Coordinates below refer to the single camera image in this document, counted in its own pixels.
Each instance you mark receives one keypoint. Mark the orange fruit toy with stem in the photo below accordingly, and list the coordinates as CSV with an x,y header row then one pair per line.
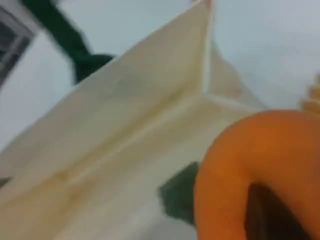
x,y
250,150

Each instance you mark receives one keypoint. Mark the ridged orange bread toy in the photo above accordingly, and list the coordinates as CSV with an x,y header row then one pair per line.
x,y
312,100

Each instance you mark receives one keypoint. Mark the grey background frame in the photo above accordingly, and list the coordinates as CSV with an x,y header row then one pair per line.
x,y
12,42

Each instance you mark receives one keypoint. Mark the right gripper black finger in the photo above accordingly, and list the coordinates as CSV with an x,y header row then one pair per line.
x,y
270,217

